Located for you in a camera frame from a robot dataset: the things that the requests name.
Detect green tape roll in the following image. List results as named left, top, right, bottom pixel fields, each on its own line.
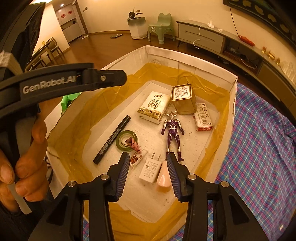
left=115, top=131, right=138, bottom=152

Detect pink binder clips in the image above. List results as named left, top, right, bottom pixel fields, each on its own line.
left=125, top=137, right=141, bottom=153

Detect white cardboard box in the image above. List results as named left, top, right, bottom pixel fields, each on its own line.
left=45, top=46, right=237, bottom=240

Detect plaid blue pink cloth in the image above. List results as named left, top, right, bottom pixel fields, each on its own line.
left=82, top=82, right=296, bottom=241

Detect long grey tv cabinet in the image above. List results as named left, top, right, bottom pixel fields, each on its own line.
left=177, top=20, right=295, bottom=112

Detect person's left hand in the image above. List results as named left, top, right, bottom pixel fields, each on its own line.
left=1, top=115, right=49, bottom=212

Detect white pink stapler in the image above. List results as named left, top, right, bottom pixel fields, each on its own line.
left=157, top=160, right=171, bottom=188

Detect gold square tin can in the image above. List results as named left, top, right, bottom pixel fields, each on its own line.
left=171, top=83, right=197, bottom=115

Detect white tissue pack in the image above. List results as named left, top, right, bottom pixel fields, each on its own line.
left=137, top=91, right=170, bottom=125

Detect black marker pen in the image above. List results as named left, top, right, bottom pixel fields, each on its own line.
left=93, top=115, right=131, bottom=165

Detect red pouch on cabinet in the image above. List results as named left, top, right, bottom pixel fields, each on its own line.
left=238, top=35, right=255, bottom=46

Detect red white small box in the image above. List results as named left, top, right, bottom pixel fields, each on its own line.
left=193, top=103, right=213, bottom=131

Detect purple silver action figure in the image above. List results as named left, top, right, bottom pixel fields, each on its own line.
left=161, top=111, right=185, bottom=162

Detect green plastic chair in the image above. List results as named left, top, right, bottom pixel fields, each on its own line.
left=147, top=13, right=176, bottom=45

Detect white usb charger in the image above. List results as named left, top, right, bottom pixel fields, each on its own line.
left=139, top=152, right=162, bottom=183

